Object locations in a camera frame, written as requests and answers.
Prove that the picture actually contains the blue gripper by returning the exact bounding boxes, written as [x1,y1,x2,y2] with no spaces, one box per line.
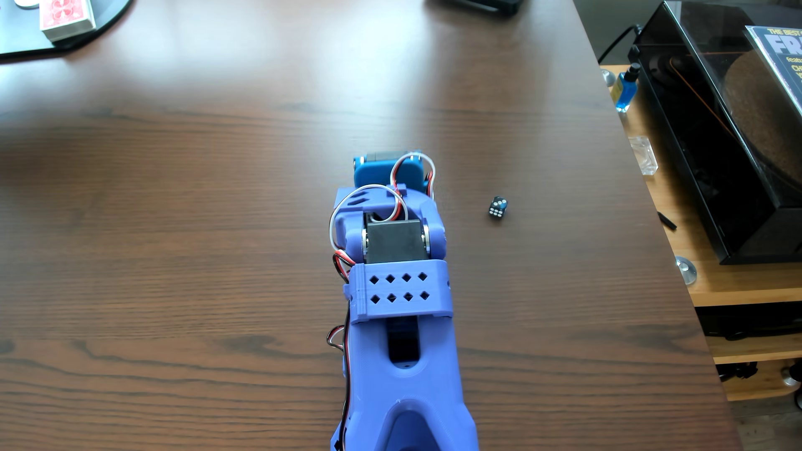
[353,151,434,195]

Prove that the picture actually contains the black flat device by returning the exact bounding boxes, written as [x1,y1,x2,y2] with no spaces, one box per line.
[427,0,525,18]

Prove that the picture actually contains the small blue liquid bottle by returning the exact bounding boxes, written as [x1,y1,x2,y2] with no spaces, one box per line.
[611,63,642,114]

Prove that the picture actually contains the clear plastic block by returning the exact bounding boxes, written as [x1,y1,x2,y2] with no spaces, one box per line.
[628,135,660,177]

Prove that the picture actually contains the black desk mat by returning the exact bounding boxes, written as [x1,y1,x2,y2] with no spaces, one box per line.
[0,0,134,60]

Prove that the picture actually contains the red playing card box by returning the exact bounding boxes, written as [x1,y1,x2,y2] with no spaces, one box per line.
[39,0,98,43]

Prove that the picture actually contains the wooden shelf unit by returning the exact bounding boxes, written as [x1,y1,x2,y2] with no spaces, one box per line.
[599,64,802,403]

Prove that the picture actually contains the cork turntable mat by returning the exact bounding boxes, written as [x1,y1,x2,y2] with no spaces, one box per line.
[723,50,802,190]

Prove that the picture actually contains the black device inside shelf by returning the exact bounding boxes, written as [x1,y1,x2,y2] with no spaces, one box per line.
[696,303,802,343]

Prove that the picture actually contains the blue album cover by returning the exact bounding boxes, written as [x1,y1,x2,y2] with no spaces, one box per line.
[744,25,802,121]

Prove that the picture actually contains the wrist servo cable loop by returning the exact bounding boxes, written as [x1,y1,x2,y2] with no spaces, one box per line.
[328,183,412,253]

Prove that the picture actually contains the gripper servo cable loop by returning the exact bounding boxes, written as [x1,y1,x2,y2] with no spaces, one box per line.
[390,152,437,196]

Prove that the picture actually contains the red black arm side cable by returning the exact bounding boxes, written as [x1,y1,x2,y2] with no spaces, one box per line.
[326,249,353,451]

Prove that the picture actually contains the black power cable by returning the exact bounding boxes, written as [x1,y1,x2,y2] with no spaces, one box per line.
[596,24,644,65]

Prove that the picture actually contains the black record player with dust cover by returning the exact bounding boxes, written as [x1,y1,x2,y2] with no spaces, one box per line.
[628,0,802,266]

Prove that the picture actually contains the black cable bundle in shelf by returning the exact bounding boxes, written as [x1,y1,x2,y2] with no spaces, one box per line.
[717,361,759,382]

